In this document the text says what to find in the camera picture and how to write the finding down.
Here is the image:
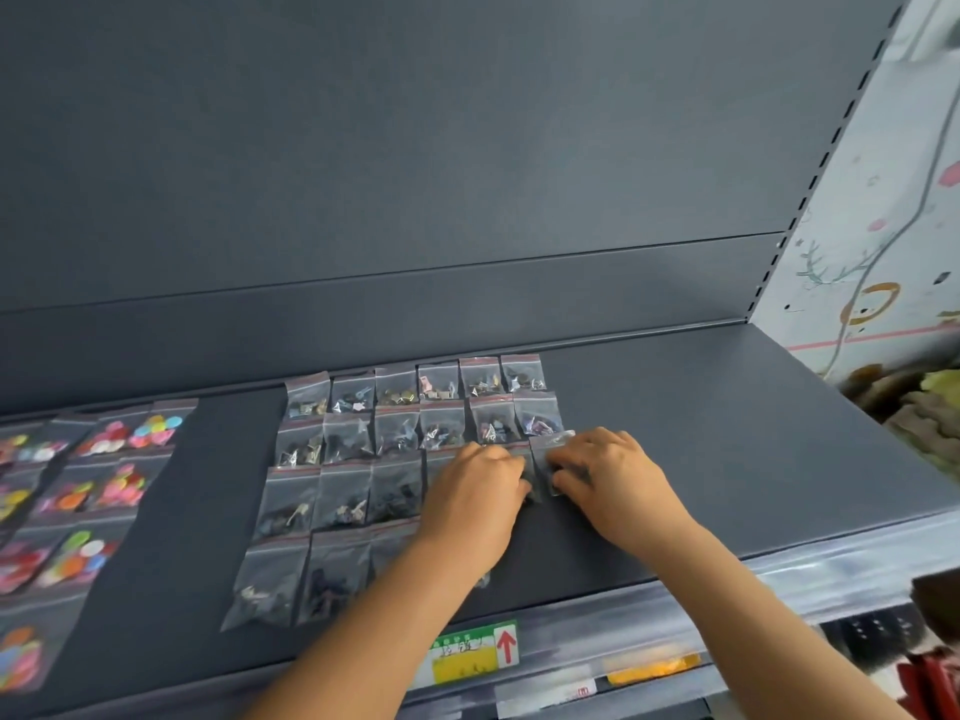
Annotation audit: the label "person's right hand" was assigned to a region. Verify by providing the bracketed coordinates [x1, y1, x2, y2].
[547, 426, 703, 560]

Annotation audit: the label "person's left hand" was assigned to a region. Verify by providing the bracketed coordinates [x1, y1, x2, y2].
[416, 441, 534, 586]

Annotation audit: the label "bag with pink clip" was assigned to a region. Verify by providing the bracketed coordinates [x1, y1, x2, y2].
[528, 429, 594, 498]

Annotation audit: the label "rows of small dark packets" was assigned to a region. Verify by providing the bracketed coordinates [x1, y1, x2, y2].
[219, 353, 565, 633]

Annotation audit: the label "grid of arranged button bags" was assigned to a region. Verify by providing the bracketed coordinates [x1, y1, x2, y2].
[0, 396, 201, 696]

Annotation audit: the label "person's right forearm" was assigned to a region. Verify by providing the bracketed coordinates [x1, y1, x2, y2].
[635, 516, 914, 720]

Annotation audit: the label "person's left forearm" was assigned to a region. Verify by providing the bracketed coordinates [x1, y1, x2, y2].
[243, 543, 496, 720]

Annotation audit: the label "orange brown packet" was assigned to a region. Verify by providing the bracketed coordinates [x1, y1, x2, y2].
[604, 646, 704, 688]

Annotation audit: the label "white colourful print packet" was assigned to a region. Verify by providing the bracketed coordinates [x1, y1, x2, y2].
[494, 669, 599, 720]

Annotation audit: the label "black basket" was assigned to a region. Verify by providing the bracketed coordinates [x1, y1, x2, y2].
[819, 601, 929, 674]

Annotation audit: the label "bundle of yellow green packets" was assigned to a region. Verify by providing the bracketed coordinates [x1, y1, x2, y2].
[838, 365, 960, 475]

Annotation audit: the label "white illustrated side panel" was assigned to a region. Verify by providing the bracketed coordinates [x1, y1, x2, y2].
[749, 0, 960, 383]

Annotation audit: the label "black power cable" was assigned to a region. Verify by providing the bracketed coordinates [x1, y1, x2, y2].
[824, 63, 960, 377]

